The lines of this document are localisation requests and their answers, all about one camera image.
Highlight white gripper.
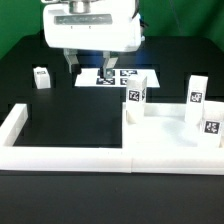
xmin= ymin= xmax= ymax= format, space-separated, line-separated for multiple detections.
xmin=43 ymin=1 xmax=141 ymax=79

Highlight white marker sheet with tags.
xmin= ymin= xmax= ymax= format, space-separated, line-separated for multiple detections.
xmin=74 ymin=68 xmax=161 ymax=89

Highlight white U-shaped fence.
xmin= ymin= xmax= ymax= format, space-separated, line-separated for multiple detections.
xmin=0 ymin=104 xmax=224 ymax=175

